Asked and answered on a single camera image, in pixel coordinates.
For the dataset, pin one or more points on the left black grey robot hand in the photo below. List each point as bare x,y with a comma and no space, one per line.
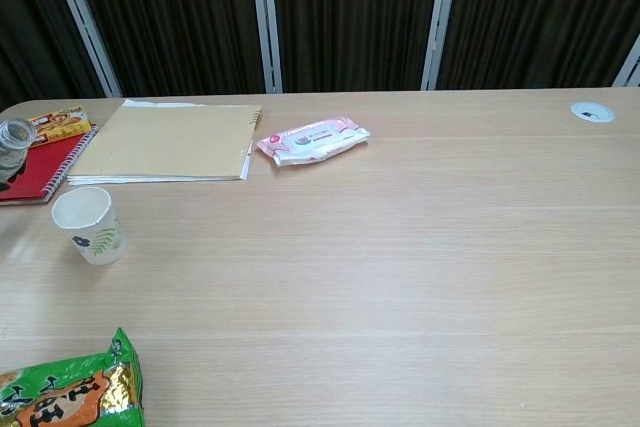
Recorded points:
10,181

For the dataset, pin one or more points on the clear plastic water bottle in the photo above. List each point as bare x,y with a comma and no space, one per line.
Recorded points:
12,147

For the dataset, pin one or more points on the small white paper cup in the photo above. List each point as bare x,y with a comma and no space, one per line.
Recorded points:
95,242

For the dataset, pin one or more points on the red spiral notebook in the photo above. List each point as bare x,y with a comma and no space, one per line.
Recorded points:
42,172

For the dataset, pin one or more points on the yellow curry box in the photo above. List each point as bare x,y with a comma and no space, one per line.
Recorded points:
60,124

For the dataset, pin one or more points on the tan kraft cover sketchbook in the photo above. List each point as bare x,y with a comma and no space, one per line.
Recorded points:
165,142

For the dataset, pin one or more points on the black curtain screen panel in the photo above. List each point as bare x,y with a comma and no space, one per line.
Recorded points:
35,22
180,17
355,17
540,12
631,69

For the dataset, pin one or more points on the green orange snack bag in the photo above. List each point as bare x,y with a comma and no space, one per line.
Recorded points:
65,387

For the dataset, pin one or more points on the pink wet wipes pack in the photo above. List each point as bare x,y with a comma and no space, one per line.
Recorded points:
315,142

